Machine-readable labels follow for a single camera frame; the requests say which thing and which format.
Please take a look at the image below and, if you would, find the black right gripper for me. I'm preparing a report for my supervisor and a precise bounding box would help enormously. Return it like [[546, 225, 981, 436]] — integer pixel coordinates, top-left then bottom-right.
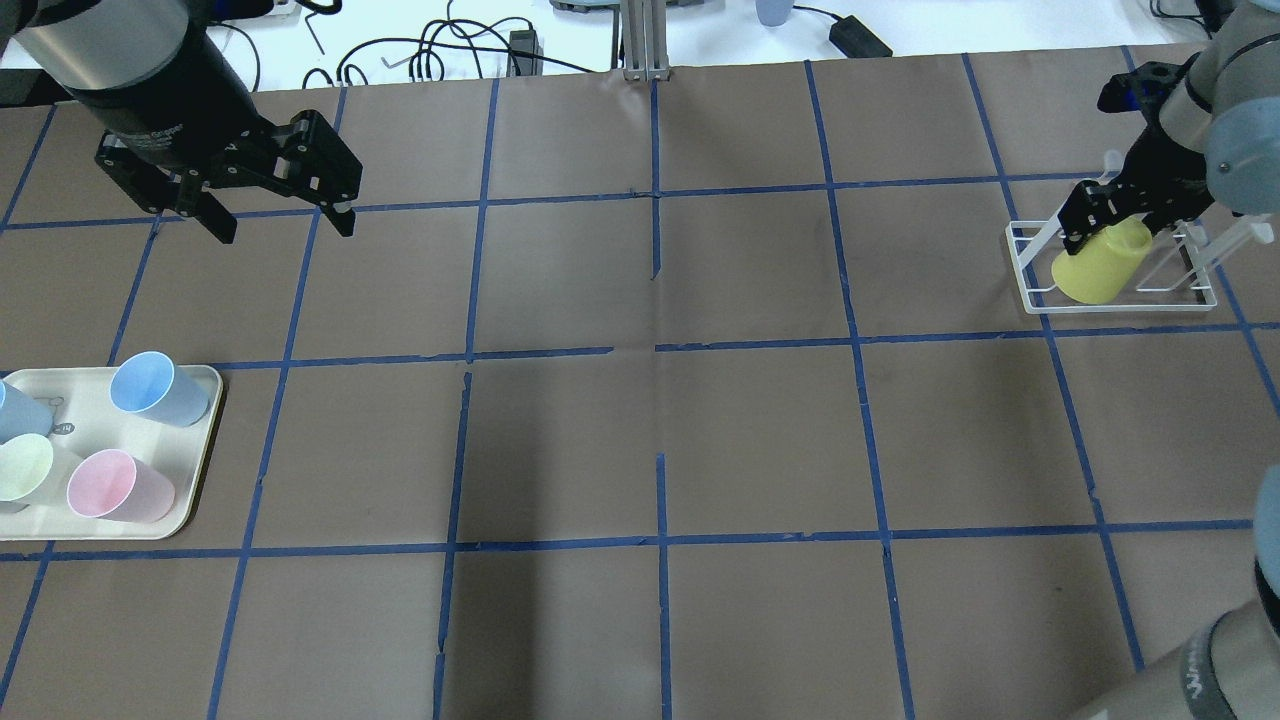
[[1060, 123, 1213, 256]]

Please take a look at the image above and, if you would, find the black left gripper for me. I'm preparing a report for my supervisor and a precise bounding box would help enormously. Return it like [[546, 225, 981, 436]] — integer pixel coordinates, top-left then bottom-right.
[[93, 110, 364, 245]]

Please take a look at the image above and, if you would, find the yellow plastic cup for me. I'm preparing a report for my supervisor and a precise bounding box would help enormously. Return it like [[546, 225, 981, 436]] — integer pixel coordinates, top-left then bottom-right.
[[1050, 217, 1155, 305]]

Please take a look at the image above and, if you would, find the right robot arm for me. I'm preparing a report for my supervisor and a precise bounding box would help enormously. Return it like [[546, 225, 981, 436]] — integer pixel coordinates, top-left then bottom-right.
[[1051, 1, 1279, 719]]

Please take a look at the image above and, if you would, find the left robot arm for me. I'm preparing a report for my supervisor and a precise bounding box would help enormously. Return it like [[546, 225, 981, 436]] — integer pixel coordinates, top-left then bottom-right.
[[3, 1, 364, 243]]

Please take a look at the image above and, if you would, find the blue plastic cup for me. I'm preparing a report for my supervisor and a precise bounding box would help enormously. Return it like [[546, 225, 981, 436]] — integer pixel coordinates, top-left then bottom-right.
[[108, 351, 211, 427], [0, 380, 54, 445]]

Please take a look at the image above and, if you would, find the pink plastic cup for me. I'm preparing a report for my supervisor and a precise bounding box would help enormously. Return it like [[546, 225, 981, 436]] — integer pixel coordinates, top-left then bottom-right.
[[67, 448, 177, 523]]

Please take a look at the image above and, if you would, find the pale green plastic cup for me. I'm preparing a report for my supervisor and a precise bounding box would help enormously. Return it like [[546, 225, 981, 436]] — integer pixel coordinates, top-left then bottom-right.
[[1, 434, 82, 512]]

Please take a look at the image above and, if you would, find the blue cup on desk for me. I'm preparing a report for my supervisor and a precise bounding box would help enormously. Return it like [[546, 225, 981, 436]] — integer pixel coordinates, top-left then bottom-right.
[[754, 0, 794, 28]]

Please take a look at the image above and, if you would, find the cream plastic tray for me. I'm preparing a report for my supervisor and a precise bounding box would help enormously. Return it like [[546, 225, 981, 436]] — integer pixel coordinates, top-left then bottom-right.
[[1, 365, 225, 543]]

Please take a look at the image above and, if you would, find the black power adapter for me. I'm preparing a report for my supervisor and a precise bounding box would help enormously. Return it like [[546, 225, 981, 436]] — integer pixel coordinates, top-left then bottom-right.
[[828, 15, 893, 59]]

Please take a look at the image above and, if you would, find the white wire cup rack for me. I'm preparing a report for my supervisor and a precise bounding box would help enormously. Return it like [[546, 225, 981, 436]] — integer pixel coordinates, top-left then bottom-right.
[[1005, 213, 1276, 316]]

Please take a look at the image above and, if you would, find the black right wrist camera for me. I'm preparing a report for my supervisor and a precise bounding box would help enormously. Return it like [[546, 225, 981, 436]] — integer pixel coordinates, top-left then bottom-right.
[[1096, 61, 1187, 115]]

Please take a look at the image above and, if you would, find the black cable bundle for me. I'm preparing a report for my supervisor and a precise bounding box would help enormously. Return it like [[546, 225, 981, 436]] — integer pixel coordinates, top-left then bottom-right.
[[300, 10, 602, 88]]

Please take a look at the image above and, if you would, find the aluminium frame post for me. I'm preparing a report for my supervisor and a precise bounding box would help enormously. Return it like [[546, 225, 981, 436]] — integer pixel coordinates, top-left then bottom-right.
[[618, 0, 671, 82]]

